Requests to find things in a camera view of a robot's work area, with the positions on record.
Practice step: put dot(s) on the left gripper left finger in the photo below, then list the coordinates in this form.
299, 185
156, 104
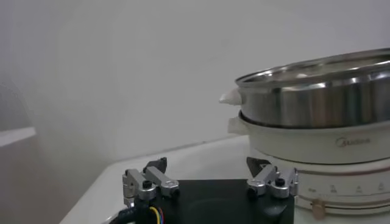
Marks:
158, 179

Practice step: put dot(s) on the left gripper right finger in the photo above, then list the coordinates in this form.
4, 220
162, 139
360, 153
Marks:
268, 176

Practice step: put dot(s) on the stainless steel steamer basket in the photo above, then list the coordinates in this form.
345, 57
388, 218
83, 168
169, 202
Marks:
304, 103

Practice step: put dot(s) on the white electric cooker pot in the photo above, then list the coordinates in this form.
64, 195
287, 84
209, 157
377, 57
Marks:
304, 146

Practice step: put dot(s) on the white side table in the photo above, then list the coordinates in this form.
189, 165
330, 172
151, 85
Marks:
15, 136

